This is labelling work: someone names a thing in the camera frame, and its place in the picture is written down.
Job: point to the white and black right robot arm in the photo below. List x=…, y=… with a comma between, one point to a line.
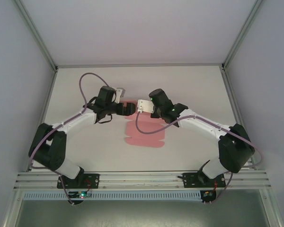
x=203, y=125

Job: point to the aluminium frame leg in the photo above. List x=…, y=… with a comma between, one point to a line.
x=273, y=208
x=13, y=208

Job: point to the aluminium table side rail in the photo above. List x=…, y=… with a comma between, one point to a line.
x=232, y=99
x=47, y=99

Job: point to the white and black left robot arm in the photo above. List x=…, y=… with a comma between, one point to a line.
x=71, y=123

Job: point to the aluminium frame post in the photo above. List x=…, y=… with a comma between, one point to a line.
x=242, y=35
x=38, y=35

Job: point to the pink cloth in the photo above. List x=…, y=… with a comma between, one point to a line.
x=144, y=139

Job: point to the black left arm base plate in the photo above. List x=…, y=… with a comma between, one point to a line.
x=95, y=177

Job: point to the aluminium mounting rail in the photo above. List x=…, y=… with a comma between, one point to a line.
x=142, y=176

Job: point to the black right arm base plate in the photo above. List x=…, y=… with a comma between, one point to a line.
x=189, y=182

